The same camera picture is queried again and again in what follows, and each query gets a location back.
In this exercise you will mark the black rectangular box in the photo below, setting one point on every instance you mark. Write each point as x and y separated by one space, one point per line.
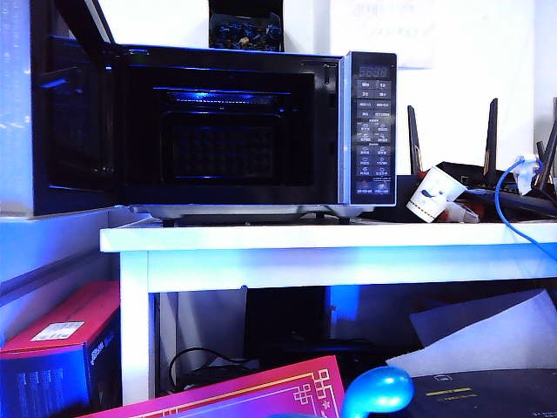
283 313

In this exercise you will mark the handwritten lavender paper notice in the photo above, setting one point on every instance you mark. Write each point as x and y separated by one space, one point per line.
383 43

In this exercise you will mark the white paper sheet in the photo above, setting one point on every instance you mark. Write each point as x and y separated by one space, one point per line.
491 339

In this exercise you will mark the grey framed office partition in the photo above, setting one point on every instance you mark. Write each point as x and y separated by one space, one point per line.
43 244

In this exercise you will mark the white paper cup blue print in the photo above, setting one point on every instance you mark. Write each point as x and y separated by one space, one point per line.
435 191

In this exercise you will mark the pink box with gold pattern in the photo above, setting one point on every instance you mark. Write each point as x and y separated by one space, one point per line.
243 392

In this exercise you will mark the black glass microwave door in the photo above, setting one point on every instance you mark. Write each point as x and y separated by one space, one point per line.
74 130

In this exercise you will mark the white table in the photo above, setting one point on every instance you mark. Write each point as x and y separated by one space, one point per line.
304 261

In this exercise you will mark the black box with yellow label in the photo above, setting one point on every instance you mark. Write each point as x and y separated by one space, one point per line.
483 392

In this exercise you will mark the small white orange object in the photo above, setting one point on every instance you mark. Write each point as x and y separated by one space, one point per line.
461 213

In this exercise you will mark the glossy blue rounded knob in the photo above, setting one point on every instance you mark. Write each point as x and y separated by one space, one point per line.
378 389

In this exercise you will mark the black router with antennas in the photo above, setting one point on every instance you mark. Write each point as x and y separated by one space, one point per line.
478 178

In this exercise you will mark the dark box of blue-wrapped candies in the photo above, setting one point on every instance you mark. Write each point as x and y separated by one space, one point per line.
246 30

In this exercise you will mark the black silver microwave oven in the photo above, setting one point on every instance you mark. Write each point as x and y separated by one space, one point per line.
374 130

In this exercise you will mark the red blue cardboard box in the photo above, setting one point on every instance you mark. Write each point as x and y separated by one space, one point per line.
48 366

